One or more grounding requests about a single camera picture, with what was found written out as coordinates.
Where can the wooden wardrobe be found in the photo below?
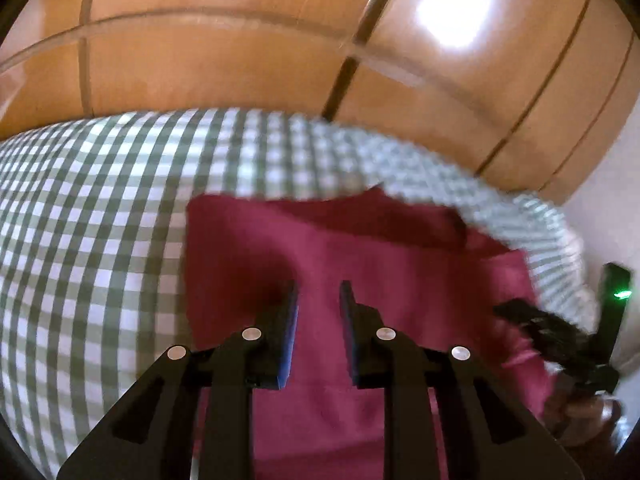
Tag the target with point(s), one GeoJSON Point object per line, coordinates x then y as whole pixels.
{"type": "Point", "coordinates": [250, 60]}

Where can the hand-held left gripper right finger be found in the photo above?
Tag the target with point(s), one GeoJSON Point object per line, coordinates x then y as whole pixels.
{"type": "Point", "coordinates": [350, 340]}

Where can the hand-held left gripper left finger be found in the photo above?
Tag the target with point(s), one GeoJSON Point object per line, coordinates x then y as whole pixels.
{"type": "Point", "coordinates": [287, 340]}

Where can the person's right hand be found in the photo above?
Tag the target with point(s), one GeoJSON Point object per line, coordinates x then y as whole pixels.
{"type": "Point", "coordinates": [585, 412]}

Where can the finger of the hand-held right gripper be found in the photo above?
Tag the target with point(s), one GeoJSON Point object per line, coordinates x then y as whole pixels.
{"type": "Point", "coordinates": [550, 332]}

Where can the dark red garment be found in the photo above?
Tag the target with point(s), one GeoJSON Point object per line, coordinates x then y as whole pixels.
{"type": "Point", "coordinates": [325, 255]}

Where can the green checked bed sheet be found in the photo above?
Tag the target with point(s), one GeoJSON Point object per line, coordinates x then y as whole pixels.
{"type": "Point", "coordinates": [100, 220]}

